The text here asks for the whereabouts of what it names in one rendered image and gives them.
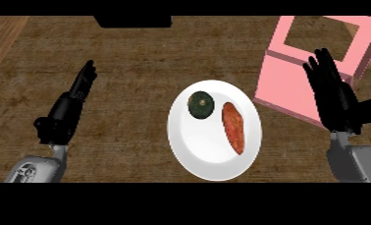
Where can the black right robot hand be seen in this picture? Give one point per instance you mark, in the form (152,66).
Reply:
(338,104)

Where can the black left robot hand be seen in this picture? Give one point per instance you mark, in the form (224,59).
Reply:
(65,111)

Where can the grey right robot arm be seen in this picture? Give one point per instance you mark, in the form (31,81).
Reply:
(349,158)

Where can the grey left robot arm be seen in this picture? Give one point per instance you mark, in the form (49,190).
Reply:
(42,166)

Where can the pink open box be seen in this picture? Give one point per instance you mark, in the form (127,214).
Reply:
(310,68)

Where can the orange sweet potato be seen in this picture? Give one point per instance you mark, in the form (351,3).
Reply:
(233,127)

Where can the white oval plate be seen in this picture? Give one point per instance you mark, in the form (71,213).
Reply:
(214,130)

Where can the dark green round squash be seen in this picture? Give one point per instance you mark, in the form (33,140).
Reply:
(201,104)

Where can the black appliance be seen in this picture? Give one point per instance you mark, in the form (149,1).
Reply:
(135,21)

